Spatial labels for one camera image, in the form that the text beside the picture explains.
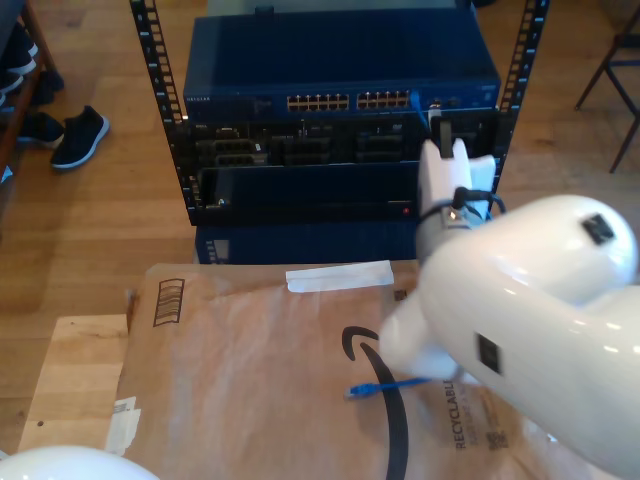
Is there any white paper label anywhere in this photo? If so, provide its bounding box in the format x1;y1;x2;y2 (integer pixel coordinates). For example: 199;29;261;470
105;396;143;457

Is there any black wrist cable with connector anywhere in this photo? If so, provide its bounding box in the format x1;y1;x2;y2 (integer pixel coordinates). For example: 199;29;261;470
418;185;507;224

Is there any white tape strip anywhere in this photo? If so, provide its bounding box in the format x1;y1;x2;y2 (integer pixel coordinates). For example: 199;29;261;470
284;259;395;294

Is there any wooden shoe rack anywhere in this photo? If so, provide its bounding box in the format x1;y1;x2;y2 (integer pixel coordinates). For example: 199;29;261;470
0;0;61;171

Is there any dark metal chair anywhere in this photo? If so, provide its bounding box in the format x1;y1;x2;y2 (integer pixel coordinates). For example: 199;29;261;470
573;4;640;175

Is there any blue network cable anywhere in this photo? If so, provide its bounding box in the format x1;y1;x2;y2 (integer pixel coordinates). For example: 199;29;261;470
343;89;495;401

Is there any blue network switch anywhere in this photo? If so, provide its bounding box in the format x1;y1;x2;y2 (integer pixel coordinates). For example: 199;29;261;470
182;9;503;121

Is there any black rack server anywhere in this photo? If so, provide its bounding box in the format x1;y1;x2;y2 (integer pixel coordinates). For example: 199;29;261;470
187;117;496;167

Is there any blue device under rack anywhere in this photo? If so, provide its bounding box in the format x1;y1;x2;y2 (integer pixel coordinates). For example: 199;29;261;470
194;222;426;265

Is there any black rack frame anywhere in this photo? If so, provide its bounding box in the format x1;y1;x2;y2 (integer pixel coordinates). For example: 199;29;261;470
128;0;551;227

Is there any brown packing paper envelope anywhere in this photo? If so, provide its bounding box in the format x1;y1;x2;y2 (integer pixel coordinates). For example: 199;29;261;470
117;259;616;480

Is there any dark sneaker with white sole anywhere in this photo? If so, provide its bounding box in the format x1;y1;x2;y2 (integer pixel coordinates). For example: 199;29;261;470
17;110;65;150
0;22;40;76
49;104;112;171

